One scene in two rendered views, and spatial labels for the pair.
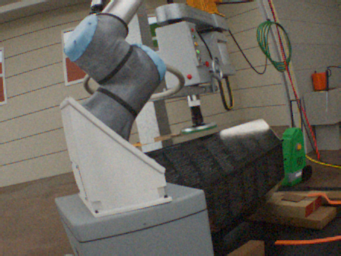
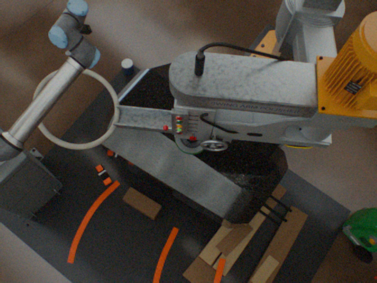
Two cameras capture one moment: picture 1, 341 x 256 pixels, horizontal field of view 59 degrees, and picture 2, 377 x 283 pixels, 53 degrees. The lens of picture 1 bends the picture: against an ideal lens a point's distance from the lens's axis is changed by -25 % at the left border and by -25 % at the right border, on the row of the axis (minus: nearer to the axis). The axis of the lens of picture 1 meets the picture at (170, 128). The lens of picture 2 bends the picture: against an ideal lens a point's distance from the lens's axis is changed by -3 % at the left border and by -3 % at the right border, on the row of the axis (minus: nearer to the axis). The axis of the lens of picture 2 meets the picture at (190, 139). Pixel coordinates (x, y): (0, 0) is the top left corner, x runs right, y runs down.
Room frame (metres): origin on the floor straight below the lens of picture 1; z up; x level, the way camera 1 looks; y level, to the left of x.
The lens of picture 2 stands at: (2.00, -0.91, 3.20)
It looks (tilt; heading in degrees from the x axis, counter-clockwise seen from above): 70 degrees down; 63
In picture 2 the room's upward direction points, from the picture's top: 5 degrees clockwise
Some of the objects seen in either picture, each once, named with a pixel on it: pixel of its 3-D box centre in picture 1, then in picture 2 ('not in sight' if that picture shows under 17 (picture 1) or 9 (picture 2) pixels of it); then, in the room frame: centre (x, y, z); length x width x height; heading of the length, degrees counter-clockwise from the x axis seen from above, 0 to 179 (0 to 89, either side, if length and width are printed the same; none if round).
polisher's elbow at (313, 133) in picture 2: (216, 55); (320, 118); (2.98, -0.47, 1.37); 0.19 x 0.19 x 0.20
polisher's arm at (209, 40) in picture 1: (208, 59); (269, 118); (2.74, -0.36, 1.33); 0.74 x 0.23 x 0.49; 153
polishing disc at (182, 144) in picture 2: (199, 126); (192, 136); (2.39, -0.17, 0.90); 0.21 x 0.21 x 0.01
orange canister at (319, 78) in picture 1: (322, 80); not in sight; (4.85, -2.44, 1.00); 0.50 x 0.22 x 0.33; 116
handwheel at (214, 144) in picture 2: (211, 70); (214, 139); (2.45, -0.33, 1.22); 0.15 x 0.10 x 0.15; 153
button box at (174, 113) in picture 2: (193, 44); (179, 123); (2.28, -0.24, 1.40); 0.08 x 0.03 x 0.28; 153
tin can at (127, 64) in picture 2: not in sight; (127, 67); (2.24, 0.94, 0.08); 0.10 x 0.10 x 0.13
